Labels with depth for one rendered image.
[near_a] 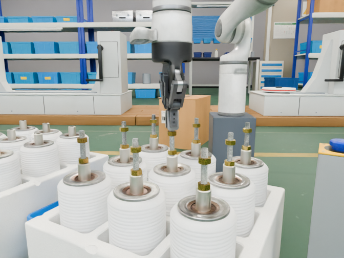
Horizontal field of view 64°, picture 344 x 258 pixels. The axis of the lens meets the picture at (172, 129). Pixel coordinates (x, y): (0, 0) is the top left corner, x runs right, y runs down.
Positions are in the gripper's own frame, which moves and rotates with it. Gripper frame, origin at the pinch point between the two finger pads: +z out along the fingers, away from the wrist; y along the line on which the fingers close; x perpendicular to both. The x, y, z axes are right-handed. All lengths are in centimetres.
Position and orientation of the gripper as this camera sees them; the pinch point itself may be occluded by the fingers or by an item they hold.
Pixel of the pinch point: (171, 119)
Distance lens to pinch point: 53.6
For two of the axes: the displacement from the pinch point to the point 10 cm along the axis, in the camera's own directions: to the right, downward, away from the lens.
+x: -9.7, 0.5, -2.3
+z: 0.0, 9.8, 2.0
